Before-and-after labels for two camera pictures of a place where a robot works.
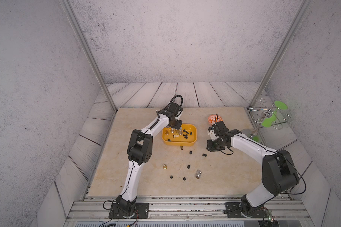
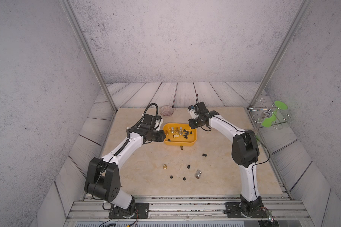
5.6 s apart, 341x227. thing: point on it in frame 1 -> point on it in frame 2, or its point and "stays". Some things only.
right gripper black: x=210 y=148 -> x=192 y=125
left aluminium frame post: x=67 y=7 stays
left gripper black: x=178 y=125 -> x=161 y=137
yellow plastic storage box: x=186 y=135 stays
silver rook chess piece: x=198 y=174 stays
